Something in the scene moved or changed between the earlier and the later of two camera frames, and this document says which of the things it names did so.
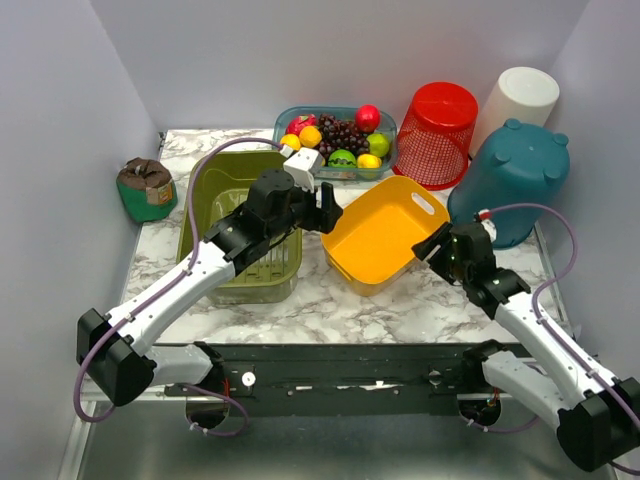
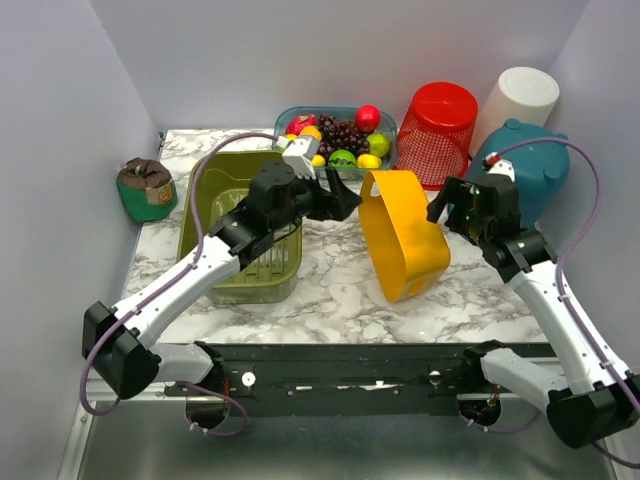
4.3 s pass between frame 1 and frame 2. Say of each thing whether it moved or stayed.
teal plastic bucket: stayed
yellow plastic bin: moved
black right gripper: moved
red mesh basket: stayed
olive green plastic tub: stayed
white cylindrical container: stayed
